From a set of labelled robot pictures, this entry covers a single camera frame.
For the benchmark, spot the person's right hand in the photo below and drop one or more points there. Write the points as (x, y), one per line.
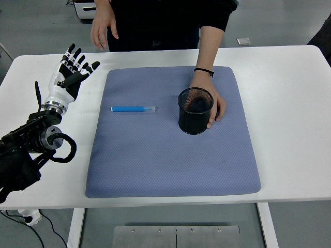
(102, 25)

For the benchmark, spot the person's right forearm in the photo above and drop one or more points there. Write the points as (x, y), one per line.
(103, 4)

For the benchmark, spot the white power strip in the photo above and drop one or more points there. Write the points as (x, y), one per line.
(31, 217)

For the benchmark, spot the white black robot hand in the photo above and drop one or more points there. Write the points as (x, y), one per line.
(58, 90)

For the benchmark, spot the black mesh pen holder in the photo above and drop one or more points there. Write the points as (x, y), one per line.
(194, 125)

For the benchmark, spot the person's leg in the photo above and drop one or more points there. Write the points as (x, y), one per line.
(322, 41)

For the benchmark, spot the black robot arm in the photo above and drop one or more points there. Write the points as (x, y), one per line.
(20, 147)

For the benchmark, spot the blue-grey quilted mat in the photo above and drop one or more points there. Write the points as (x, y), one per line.
(155, 160)

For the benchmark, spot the person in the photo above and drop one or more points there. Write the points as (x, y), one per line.
(160, 23)

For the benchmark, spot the person's left hand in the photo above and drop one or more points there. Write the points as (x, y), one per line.
(218, 106)

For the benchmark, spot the white table leg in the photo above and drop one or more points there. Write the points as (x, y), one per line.
(76, 227)
(267, 224)

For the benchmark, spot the black wristband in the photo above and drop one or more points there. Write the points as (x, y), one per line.
(203, 69)

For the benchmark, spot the white box appliance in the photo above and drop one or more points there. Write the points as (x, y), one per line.
(85, 10)

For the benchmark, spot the blue marker with clear cap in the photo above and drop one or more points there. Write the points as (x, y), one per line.
(129, 109)

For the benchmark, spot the person's left forearm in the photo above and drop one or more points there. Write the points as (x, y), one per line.
(208, 49)

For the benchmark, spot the small silver floor plate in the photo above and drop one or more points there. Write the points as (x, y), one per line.
(243, 41)

